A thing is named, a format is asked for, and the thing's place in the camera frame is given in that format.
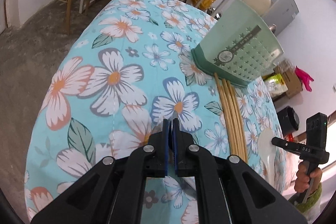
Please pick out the green white rice bag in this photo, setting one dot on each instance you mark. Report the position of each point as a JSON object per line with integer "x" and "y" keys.
{"x": 276, "y": 85}

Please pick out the white ceramic spoon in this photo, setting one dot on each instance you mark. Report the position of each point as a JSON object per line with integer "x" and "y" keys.
{"x": 267, "y": 153}

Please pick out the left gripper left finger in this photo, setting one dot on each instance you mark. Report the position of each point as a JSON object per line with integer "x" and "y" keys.
{"x": 113, "y": 190}

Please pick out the bamboo chopstick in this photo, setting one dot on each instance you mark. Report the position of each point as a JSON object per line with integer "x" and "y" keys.
{"x": 235, "y": 129}
{"x": 241, "y": 124}
{"x": 242, "y": 152}
{"x": 227, "y": 115}

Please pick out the green plastic utensil holder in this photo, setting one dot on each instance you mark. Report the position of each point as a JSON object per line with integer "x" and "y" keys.
{"x": 240, "y": 47}

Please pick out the right hand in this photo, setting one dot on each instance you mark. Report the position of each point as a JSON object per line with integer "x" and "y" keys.
{"x": 302, "y": 181}

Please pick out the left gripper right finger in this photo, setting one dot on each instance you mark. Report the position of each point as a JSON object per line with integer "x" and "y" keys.
{"x": 228, "y": 190}

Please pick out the black rice cooker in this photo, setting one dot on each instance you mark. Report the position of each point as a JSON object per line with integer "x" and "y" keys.
{"x": 288, "y": 120}

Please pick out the cardboard box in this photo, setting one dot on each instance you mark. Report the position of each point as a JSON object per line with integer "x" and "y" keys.
{"x": 291, "y": 80}

